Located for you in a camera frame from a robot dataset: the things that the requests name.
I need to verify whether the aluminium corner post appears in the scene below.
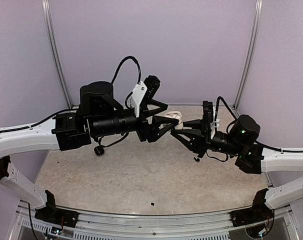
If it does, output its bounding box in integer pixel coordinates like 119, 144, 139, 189
233, 0, 264, 111
41, 0, 74, 109

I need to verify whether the black earbuds charging case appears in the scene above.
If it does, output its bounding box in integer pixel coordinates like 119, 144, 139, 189
94, 145, 105, 157

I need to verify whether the right aluminium corner post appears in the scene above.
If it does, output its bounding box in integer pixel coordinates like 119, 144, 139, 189
233, 0, 264, 111

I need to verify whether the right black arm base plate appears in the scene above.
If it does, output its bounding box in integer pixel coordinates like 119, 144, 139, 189
230, 188, 275, 227

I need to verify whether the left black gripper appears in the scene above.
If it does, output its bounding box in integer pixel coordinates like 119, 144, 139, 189
91, 99, 179, 142

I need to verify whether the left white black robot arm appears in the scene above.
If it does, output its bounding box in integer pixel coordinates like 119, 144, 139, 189
0, 78, 179, 223

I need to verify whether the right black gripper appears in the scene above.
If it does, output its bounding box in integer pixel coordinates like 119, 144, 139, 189
171, 119, 243, 159

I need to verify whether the white earbuds charging case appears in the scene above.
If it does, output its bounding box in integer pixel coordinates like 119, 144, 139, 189
159, 110, 185, 131

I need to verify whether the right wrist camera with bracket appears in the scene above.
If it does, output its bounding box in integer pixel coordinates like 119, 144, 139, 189
200, 100, 217, 143

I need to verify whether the front aluminium rail frame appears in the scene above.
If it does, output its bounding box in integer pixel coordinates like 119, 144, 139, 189
6, 159, 302, 240

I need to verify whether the left aluminium corner post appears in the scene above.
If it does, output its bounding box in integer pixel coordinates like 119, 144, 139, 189
41, 0, 74, 109

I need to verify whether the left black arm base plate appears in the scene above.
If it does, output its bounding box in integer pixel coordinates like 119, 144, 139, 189
35, 190, 79, 228

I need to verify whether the right black camera cable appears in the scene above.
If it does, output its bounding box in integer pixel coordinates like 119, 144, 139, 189
215, 96, 239, 126

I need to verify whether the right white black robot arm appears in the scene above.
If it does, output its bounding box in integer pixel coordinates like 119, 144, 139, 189
171, 96, 303, 222

